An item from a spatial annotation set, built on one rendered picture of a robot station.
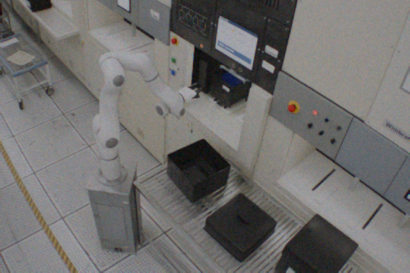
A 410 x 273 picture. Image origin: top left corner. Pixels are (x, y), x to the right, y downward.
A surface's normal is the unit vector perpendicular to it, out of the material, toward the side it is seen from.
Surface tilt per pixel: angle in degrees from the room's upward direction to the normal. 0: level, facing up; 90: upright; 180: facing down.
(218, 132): 0
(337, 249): 0
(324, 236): 0
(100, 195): 90
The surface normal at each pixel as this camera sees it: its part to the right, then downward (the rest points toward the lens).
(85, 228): 0.09, -0.76
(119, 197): -0.05, 0.64
